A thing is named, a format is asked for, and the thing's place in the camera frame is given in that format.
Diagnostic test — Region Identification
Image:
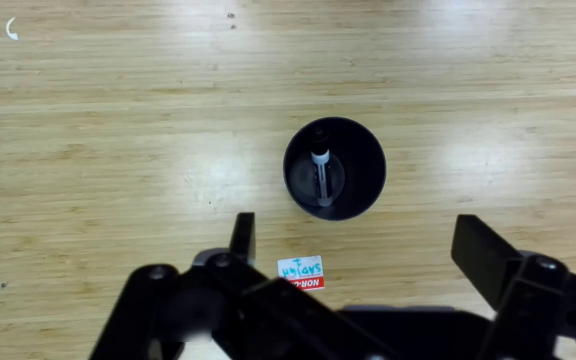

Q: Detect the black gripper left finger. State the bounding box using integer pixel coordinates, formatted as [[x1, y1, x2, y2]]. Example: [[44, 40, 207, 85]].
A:
[[90, 211, 397, 360]]

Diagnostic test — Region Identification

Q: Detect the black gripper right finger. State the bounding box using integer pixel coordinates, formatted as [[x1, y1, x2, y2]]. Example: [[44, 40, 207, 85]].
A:
[[450, 214, 576, 360]]

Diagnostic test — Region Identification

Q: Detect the white black marker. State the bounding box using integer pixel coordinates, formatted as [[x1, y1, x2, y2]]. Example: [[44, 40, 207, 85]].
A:
[[311, 130, 333, 207]]

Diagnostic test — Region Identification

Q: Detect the black plastic cup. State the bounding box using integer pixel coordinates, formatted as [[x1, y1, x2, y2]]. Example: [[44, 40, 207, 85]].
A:
[[283, 116, 387, 220]]

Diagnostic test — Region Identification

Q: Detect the small red white sticker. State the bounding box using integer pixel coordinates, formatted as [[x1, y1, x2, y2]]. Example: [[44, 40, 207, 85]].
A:
[[279, 256, 327, 289]]

